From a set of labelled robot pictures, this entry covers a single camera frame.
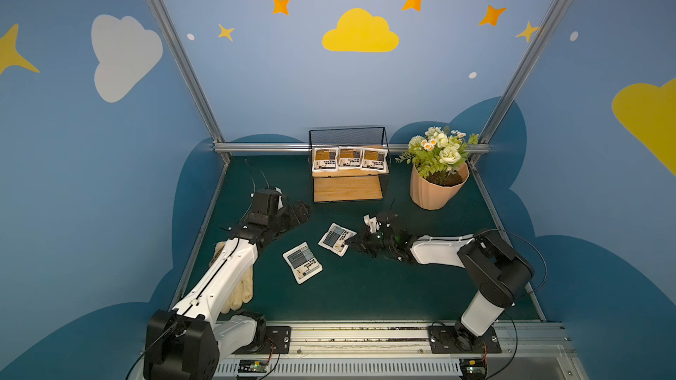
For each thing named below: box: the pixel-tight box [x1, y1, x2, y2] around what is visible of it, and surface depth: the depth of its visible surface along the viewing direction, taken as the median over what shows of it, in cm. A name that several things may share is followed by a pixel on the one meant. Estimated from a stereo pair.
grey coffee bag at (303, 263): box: [282, 241, 324, 285], surface depth 90 cm
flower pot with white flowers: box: [395, 126, 479, 211], surface depth 85 cm
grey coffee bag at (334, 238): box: [317, 222, 357, 257], surface depth 92 cm
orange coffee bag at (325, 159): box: [311, 146, 339, 173], surface depth 98 cm
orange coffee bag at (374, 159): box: [360, 147, 389, 173], surface depth 98 cm
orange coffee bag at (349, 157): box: [338, 146, 363, 170], surface depth 100 cm
